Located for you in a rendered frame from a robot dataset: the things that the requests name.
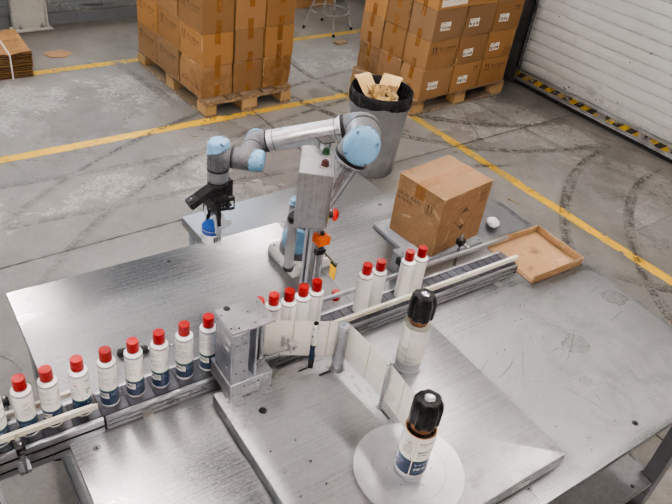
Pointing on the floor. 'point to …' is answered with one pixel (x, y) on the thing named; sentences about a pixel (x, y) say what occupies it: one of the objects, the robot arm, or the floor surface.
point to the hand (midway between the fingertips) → (211, 229)
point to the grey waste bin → (392, 122)
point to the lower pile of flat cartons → (14, 56)
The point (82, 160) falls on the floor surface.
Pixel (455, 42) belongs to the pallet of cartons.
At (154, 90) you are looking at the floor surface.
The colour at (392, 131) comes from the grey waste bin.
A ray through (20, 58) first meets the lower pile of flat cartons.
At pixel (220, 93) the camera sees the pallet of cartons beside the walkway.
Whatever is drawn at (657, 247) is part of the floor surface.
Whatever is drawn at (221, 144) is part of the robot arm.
